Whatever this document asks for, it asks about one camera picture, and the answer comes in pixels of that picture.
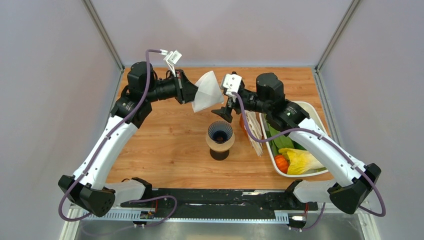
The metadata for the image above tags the green leaf vegetable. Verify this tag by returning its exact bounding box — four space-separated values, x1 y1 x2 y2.
267 123 295 149

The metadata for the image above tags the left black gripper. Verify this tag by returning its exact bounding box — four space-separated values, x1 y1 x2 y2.
144 69 208 105

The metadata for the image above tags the green bok choy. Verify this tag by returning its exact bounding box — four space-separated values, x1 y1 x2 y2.
293 141 306 151

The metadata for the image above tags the aluminium frame post right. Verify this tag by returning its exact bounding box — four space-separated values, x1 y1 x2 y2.
314 0 362 73

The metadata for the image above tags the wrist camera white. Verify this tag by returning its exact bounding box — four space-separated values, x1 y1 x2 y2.
220 73 242 101
159 49 183 77

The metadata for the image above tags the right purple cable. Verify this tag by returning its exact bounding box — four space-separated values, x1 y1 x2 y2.
233 92 387 233

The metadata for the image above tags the orange tomato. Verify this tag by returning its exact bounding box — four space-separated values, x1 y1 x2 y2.
274 154 290 174

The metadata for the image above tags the glass carafe red lid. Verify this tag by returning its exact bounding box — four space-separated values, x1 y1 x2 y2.
209 149 230 161

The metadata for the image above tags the aluminium frame post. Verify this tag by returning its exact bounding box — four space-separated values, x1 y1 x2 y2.
81 0 125 72
314 0 362 73

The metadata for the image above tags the purple cable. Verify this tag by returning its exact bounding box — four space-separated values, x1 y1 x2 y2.
233 92 387 233
58 49 178 229

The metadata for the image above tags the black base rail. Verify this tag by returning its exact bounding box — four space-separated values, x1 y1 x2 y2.
120 188 319 228

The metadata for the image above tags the yellow napa cabbage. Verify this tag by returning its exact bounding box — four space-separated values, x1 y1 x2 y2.
278 148 325 175

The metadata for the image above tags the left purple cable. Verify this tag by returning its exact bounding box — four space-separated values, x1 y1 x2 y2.
58 49 178 229

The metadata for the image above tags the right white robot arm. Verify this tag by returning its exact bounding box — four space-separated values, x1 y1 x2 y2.
214 72 387 217

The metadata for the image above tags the white plastic tray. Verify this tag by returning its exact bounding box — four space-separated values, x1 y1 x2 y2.
258 101 329 178

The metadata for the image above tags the wooden ring dripper holder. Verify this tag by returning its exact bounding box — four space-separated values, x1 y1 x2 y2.
205 133 236 153

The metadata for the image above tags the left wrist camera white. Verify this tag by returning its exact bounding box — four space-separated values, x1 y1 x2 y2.
159 49 183 77

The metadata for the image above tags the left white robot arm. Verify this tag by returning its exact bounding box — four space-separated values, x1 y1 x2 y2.
58 61 199 217

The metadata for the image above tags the aluminium frame post left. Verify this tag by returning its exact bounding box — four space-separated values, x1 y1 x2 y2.
81 0 125 72

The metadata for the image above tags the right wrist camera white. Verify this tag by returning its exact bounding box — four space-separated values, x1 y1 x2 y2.
220 73 242 101

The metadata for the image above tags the white paper coffee filter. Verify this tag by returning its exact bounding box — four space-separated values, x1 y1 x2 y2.
191 70 224 113

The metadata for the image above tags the stack of paper filters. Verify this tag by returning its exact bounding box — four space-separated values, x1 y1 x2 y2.
239 110 263 157

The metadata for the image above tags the dark blue coffee dripper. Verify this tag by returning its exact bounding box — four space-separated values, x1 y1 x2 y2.
207 121 233 143

